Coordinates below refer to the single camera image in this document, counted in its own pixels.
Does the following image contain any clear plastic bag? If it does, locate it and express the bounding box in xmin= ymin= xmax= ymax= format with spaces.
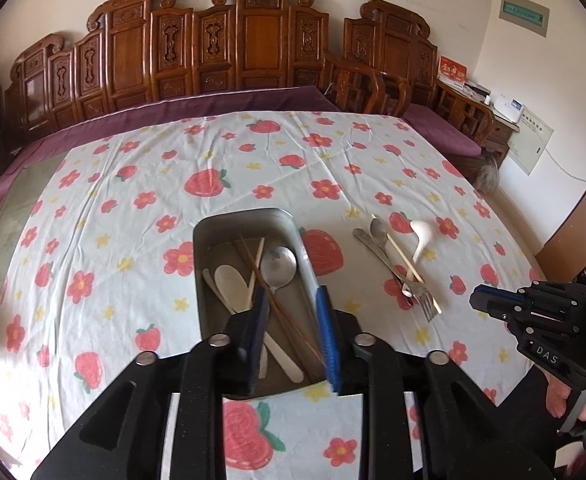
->
xmin=473 ymin=152 xmax=502 ymax=194

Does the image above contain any large metal spoon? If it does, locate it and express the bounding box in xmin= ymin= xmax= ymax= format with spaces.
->
xmin=259 ymin=246 xmax=298 ymax=293

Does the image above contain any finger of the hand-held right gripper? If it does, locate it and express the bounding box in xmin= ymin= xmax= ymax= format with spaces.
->
xmin=482 ymin=306 xmax=521 ymax=322
xmin=469 ymin=284 xmax=528 ymax=308

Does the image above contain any floral strawberry tablecloth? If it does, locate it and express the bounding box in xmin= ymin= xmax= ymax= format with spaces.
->
xmin=0 ymin=110 xmax=548 ymax=480

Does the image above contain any white wall panel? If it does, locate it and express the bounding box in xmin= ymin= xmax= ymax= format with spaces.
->
xmin=508 ymin=115 xmax=554 ymax=176

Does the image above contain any wooden side table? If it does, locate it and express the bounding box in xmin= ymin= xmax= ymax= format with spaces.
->
xmin=483 ymin=110 xmax=516 ymax=161

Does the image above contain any rectangular metal tray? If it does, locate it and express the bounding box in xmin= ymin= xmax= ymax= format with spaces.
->
xmin=193 ymin=207 xmax=364 ymax=401

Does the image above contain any red card stand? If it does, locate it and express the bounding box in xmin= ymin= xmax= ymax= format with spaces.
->
xmin=438 ymin=55 xmax=468 ymax=86

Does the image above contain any white soup spoon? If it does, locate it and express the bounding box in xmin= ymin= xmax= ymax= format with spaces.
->
xmin=409 ymin=220 xmax=432 ymax=265

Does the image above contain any white wall cable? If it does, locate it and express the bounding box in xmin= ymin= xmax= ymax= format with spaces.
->
xmin=543 ymin=144 xmax=586 ymax=184

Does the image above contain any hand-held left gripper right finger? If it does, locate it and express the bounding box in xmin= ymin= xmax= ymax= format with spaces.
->
xmin=317 ymin=286 xmax=564 ymax=480

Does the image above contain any brown wooden door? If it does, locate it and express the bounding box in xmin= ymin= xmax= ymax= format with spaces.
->
xmin=535 ymin=160 xmax=586 ymax=277

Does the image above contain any carved wooden armchair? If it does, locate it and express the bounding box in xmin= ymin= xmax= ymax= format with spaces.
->
xmin=344 ymin=0 xmax=496 ymax=161

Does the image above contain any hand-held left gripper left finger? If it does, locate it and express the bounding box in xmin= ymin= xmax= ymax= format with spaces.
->
xmin=30 ymin=287 xmax=270 ymax=480

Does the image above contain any metal fork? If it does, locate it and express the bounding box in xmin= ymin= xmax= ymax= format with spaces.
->
xmin=352 ymin=227 xmax=440 ymax=324

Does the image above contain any brown chopstick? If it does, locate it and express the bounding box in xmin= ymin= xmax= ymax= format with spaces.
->
xmin=239 ymin=234 xmax=326 ymax=367
xmin=243 ymin=240 xmax=324 ymax=368

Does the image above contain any grey wall box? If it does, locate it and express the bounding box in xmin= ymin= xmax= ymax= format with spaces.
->
xmin=499 ymin=0 xmax=548 ymax=37

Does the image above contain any purple armchair cushion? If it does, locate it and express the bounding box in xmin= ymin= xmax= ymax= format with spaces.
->
xmin=402 ymin=104 xmax=481 ymax=157

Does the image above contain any purple sofa cushion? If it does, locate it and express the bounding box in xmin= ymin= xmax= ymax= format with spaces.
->
xmin=0 ymin=85 xmax=344 ymax=211

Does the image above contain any small metal spoon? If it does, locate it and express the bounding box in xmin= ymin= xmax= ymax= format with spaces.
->
xmin=370 ymin=217 xmax=416 ymax=307

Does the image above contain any white router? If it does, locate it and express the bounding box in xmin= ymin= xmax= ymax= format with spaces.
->
xmin=490 ymin=92 xmax=526 ymax=124

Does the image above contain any carved wooden sofa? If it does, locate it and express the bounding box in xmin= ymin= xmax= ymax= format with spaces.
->
xmin=3 ymin=0 xmax=414 ymax=137

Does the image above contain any light wooden chopstick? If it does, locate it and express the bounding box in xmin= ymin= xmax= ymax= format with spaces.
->
xmin=246 ymin=238 xmax=266 ymax=302
xmin=371 ymin=215 xmax=442 ymax=314

